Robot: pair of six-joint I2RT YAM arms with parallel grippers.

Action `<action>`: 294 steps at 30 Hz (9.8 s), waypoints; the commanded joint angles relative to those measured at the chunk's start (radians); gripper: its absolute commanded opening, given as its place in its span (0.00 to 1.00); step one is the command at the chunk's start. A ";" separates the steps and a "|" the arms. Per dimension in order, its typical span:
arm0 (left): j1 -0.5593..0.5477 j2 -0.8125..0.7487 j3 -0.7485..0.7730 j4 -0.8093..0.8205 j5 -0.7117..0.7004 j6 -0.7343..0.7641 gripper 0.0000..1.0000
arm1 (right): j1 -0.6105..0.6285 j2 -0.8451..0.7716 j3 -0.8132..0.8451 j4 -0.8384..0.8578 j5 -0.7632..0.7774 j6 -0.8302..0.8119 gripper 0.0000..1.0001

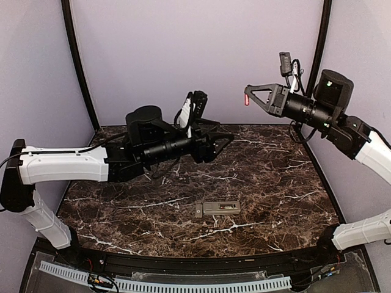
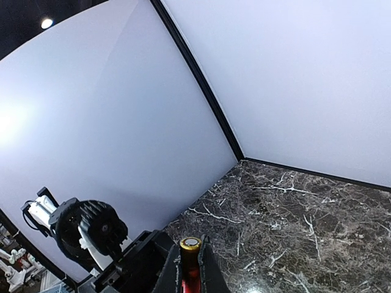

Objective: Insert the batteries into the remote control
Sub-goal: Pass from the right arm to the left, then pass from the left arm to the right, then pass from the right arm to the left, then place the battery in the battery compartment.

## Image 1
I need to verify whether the grey battery cover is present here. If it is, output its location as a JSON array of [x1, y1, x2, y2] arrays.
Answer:
[[195, 203, 203, 218]]

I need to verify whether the white remote control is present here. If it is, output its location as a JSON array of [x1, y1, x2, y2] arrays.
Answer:
[[203, 201, 241, 215]]

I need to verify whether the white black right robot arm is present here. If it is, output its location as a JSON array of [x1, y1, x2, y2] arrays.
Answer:
[[244, 70, 390, 265]]

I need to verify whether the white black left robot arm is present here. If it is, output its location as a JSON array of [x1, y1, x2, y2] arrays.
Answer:
[[1, 106, 234, 266]]

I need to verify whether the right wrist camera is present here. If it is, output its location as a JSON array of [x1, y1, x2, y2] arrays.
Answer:
[[279, 52, 301, 93]]

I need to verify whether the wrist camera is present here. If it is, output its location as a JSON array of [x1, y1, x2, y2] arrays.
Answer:
[[279, 52, 301, 93], [174, 91, 208, 130]]

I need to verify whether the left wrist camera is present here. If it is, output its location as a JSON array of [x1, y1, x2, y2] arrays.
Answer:
[[174, 91, 208, 130]]

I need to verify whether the black vertical frame post right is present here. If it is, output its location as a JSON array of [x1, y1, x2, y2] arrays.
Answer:
[[308, 0, 332, 85]]

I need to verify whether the black vertical frame post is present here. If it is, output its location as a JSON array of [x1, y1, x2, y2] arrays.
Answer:
[[60, 0, 100, 132], [308, 0, 332, 85]]

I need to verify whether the black front rail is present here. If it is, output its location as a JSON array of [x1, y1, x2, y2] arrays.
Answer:
[[33, 236, 364, 277]]

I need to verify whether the black vertical frame post left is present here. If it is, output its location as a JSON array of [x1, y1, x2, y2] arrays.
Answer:
[[60, 0, 100, 132]]

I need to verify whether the white slotted cable duct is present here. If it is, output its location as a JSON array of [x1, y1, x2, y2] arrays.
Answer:
[[39, 261, 291, 292]]

